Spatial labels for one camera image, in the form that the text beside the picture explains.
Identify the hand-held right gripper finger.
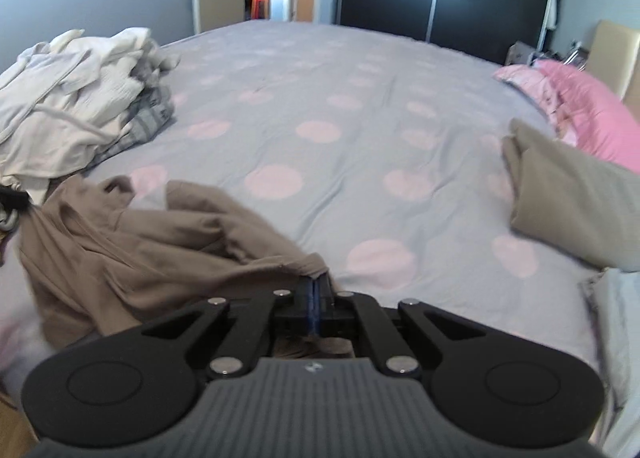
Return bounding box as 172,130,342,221
141,277,317,380
315,277,487,380

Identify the brown garment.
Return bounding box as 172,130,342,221
20,175,358,359

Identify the pile of white clothes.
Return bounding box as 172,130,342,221
0,27,181,206

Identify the bed with dotted grey sheet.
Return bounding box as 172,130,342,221
0,21,621,458

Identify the folded grey-beige fleece blanket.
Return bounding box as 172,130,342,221
502,118,640,271

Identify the light blue cloth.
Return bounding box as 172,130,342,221
580,268,640,458

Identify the patterned light pink pillow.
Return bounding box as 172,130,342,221
492,63,581,144

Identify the cream padded headboard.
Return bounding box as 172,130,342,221
585,20,640,112

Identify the black strap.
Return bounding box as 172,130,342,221
0,185,31,211

